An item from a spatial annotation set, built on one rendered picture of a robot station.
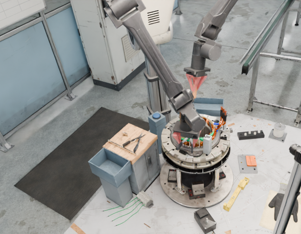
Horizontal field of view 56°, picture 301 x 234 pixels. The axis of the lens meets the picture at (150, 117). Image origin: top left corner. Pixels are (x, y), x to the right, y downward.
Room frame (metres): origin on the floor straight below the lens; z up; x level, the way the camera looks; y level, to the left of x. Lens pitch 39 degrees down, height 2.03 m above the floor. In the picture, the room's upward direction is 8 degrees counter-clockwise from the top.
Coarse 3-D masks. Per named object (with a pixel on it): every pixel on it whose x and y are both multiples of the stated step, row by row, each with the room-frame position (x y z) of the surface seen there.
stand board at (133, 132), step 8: (128, 128) 1.12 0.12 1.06; (136, 128) 1.11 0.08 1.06; (120, 136) 1.06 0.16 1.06; (128, 136) 1.06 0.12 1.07; (136, 136) 1.05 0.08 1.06; (144, 136) 1.04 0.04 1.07; (152, 136) 1.03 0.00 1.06; (112, 144) 1.02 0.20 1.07; (120, 144) 1.01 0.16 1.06; (128, 144) 1.00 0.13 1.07; (144, 144) 0.98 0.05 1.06; (120, 152) 0.95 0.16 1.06; (128, 152) 0.95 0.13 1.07; (136, 152) 0.94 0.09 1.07; (136, 160) 0.91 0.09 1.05
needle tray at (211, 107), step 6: (198, 102) 1.29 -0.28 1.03; (204, 102) 1.28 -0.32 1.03; (210, 102) 1.27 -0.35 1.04; (216, 102) 1.26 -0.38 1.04; (222, 102) 1.25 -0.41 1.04; (198, 108) 1.25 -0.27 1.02; (204, 108) 1.24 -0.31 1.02; (210, 108) 1.23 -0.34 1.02; (216, 108) 1.22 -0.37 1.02; (204, 114) 1.18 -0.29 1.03; (210, 114) 1.17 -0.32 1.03; (216, 114) 1.16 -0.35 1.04
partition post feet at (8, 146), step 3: (180, 12) 5.47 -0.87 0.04; (66, 96) 3.15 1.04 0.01; (72, 96) 3.09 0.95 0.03; (75, 96) 3.12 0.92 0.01; (69, 99) 3.07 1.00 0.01; (72, 99) 3.06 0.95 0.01; (6, 144) 2.31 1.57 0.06; (9, 144) 2.36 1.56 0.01; (12, 144) 2.34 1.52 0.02; (0, 147) 2.33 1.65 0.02; (6, 147) 2.29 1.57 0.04; (9, 147) 2.30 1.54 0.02; (12, 147) 2.32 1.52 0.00; (3, 150) 2.28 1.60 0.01; (6, 150) 2.27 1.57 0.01
